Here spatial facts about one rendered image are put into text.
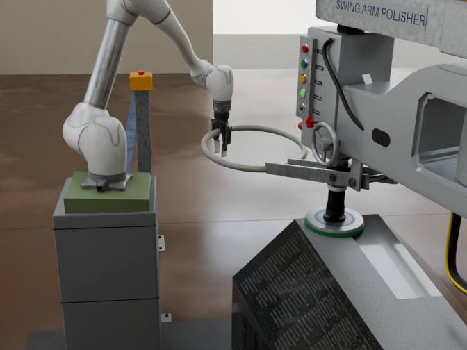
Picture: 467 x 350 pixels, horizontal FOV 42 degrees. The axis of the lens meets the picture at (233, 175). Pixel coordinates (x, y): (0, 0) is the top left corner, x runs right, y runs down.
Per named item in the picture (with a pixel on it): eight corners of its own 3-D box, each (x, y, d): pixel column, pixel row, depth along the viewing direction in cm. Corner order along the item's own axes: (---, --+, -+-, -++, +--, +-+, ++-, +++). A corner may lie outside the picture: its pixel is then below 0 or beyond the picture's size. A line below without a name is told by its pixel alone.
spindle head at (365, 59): (413, 176, 201) (431, 39, 184) (358, 186, 192) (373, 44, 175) (348, 143, 231) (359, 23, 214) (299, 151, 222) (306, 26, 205)
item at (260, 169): (328, 164, 270) (329, 157, 269) (228, 181, 250) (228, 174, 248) (274, 123, 309) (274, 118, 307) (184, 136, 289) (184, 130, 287)
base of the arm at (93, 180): (76, 192, 243) (76, 178, 241) (91, 173, 264) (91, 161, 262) (121, 194, 243) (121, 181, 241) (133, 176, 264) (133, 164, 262)
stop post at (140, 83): (163, 236, 392) (158, 69, 351) (165, 251, 373) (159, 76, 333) (132, 238, 389) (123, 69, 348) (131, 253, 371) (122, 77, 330)
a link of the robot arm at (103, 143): (98, 178, 243) (97, 124, 236) (78, 165, 256) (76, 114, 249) (134, 171, 252) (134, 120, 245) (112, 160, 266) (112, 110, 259)
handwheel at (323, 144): (357, 169, 198) (362, 126, 192) (331, 174, 194) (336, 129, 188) (331, 155, 211) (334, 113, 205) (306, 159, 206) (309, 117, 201)
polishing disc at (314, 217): (314, 235, 217) (314, 232, 216) (299, 210, 236) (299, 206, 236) (371, 232, 220) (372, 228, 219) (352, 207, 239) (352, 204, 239)
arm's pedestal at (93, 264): (55, 389, 261) (35, 221, 231) (71, 319, 307) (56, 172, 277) (172, 382, 267) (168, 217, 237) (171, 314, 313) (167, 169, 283)
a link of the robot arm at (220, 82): (238, 99, 285) (223, 91, 295) (239, 67, 278) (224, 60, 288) (218, 103, 280) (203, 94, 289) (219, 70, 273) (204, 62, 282)
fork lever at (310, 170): (405, 182, 203) (404, 167, 203) (358, 192, 195) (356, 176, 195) (297, 168, 265) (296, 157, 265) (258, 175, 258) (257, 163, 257)
